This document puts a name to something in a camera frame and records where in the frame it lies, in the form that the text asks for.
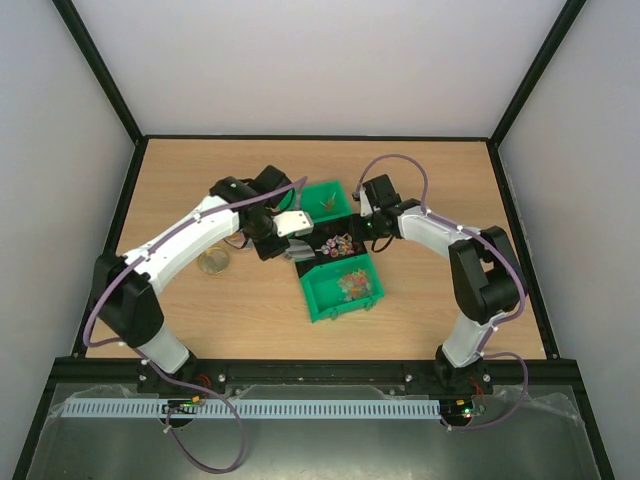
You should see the gold jar lid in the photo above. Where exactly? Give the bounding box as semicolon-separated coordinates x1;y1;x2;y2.
197;245;231;275

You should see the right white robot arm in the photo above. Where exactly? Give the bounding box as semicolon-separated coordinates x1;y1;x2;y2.
352;175;528;393

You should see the green bin with gummy candies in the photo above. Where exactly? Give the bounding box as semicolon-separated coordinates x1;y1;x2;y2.
295;254;385;323

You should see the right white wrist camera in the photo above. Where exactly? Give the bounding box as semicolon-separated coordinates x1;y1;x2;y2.
357;190;374;218

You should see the silver metal scoop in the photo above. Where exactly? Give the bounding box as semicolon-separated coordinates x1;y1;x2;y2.
284;238;316;261

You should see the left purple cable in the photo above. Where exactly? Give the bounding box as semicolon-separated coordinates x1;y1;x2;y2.
82;175;309;472

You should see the green bin with square lollipops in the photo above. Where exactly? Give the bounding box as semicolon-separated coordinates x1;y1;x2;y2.
299;180;352;224

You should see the black bin with swirl lollipops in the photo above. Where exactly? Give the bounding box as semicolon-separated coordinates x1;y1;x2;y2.
293;216;367;279

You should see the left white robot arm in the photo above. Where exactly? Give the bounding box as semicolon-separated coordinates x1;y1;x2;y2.
82;165;307;375

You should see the black aluminium frame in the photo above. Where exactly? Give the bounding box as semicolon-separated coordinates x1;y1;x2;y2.
12;0;616;480

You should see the white slotted cable duct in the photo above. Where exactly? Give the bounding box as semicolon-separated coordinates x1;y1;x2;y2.
60;398;441;420

